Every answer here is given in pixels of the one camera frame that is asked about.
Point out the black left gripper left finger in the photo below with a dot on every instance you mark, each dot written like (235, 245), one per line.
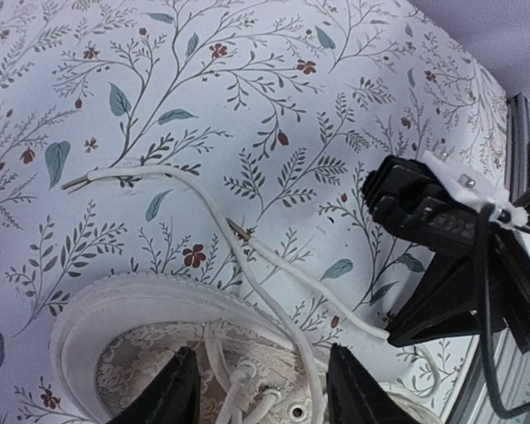
(172, 397)

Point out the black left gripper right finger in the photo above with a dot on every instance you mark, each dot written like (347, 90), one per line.
(354, 396)

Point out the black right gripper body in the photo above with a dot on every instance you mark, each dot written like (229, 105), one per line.
(406, 199)

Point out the white lace sneaker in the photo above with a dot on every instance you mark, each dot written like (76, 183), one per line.
(254, 363)

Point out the white shoelace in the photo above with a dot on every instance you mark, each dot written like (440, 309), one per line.
(242, 244)

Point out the floral patterned table mat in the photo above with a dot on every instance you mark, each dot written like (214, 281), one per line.
(279, 109)

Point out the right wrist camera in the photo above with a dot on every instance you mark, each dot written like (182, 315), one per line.
(471, 189)

